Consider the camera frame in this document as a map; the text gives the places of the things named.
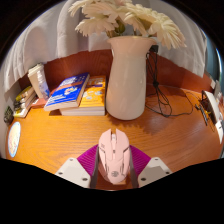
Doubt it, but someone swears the black cable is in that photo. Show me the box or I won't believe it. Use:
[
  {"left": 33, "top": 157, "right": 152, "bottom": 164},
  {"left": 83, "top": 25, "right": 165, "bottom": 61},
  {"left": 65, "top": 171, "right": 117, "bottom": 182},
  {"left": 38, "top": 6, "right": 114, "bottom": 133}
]
[{"left": 145, "top": 44, "right": 201, "bottom": 118}]

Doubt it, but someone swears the round blue-rimmed mouse pad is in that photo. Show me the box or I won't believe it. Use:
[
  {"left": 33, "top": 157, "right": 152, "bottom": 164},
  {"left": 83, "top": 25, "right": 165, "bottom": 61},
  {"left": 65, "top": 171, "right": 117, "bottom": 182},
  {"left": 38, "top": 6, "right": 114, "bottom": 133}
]
[{"left": 7, "top": 121, "right": 22, "bottom": 158}]

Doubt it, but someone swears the white desk device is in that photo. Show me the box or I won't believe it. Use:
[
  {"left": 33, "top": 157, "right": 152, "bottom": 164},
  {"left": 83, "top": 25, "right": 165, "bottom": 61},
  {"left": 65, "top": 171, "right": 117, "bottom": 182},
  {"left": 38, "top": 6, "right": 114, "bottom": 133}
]
[{"left": 199, "top": 89, "right": 224, "bottom": 128}]

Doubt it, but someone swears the dark mug green inside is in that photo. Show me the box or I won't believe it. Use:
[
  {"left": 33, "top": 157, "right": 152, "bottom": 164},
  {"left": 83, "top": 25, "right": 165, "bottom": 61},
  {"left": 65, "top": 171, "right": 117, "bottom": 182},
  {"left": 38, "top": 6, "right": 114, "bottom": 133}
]
[{"left": 3, "top": 105, "right": 15, "bottom": 126}]

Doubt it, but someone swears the white ceramic vase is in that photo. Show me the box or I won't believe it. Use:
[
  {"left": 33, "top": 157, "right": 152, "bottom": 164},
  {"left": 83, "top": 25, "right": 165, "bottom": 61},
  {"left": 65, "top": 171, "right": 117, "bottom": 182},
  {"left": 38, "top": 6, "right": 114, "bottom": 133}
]
[{"left": 105, "top": 35, "right": 158, "bottom": 121}]

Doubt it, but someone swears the red-brown book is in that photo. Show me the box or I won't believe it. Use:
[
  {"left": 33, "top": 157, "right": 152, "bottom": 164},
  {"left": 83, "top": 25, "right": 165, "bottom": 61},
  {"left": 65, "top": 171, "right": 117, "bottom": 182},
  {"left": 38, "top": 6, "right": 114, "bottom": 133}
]
[{"left": 30, "top": 97, "right": 48, "bottom": 109}]

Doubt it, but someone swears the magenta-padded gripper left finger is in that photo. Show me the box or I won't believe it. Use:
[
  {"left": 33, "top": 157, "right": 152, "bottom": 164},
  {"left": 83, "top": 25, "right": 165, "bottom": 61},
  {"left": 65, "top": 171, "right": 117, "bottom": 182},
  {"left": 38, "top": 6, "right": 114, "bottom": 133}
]
[{"left": 54, "top": 144, "right": 100, "bottom": 189}]

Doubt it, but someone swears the white curtain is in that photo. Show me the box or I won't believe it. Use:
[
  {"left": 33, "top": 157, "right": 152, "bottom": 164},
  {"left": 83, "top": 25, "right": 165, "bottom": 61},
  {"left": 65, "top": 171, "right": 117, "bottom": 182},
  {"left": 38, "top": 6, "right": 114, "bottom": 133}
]
[{"left": 2, "top": 0, "right": 208, "bottom": 94}]

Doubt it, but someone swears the cream tumbler with lid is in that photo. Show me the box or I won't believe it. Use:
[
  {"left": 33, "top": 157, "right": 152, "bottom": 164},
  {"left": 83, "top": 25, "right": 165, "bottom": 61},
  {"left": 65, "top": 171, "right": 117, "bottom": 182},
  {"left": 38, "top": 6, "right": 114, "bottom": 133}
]
[{"left": 27, "top": 63, "right": 46, "bottom": 100}]

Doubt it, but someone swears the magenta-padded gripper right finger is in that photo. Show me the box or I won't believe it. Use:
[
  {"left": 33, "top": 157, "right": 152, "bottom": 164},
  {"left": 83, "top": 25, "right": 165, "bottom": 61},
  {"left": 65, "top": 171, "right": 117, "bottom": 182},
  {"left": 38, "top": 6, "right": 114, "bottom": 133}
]
[{"left": 128, "top": 144, "right": 173, "bottom": 189}]

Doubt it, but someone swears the pink computer mouse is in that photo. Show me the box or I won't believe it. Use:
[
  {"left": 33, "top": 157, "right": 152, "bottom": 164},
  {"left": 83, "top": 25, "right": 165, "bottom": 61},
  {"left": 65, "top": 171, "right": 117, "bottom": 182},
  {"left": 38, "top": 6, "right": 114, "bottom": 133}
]
[{"left": 97, "top": 128, "right": 132, "bottom": 185}]

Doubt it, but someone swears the orange book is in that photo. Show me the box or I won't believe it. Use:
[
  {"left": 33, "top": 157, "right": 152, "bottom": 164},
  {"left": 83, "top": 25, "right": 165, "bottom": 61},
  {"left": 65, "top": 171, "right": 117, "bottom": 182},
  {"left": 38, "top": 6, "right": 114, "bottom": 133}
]
[{"left": 59, "top": 75, "right": 108, "bottom": 117}]

